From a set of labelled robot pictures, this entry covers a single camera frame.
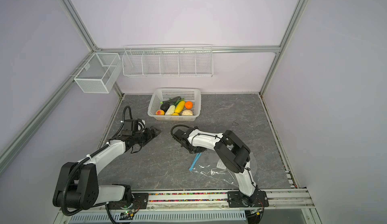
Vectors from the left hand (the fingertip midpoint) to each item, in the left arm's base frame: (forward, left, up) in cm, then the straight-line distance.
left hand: (157, 135), depth 88 cm
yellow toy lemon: (+18, -9, -3) cm, 20 cm away
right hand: (-7, -26, -7) cm, 27 cm away
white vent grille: (-39, -6, -9) cm, 40 cm away
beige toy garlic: (+17, -18, -1) cm, 24 cm away
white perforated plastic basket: (+34, +3, 0) cm, 34 cm away
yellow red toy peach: (+19, +1, -3) cm, 20 cm away
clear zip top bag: (-15, -30, -8) cm, 35 cm away
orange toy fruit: (+26, -19, -4) cm, 32 cm away
